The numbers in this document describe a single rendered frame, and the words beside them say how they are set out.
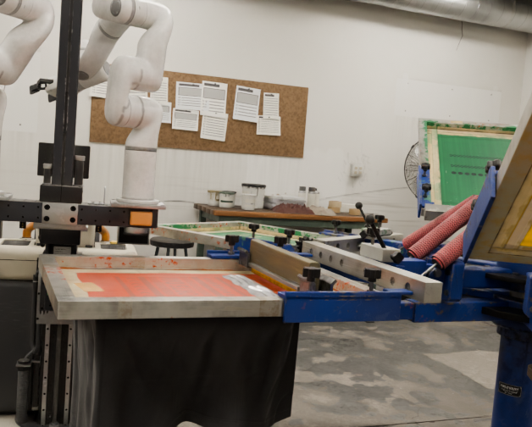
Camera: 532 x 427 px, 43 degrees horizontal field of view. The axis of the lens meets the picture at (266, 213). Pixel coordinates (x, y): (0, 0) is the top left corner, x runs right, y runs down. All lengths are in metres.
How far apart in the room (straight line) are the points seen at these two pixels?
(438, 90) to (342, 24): 1.16
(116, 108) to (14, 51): 0.30
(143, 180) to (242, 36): 3.92
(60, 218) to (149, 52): 0.54
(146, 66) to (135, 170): 0.30
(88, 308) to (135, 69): 0.82
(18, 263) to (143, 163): 0.77
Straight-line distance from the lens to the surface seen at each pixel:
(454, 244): 2.01
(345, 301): 1.59
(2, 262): 2.62
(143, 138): 2.04
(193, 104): 5.66
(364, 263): 1.88
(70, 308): 1.41
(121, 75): 1.99
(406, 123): 6.53
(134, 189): 2.04
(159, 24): 2.07
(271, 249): 1.86
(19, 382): 2.66
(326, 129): 6.11
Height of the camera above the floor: 1.30
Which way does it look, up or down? 5 degrees down
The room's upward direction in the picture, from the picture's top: 5 degrees clockwise
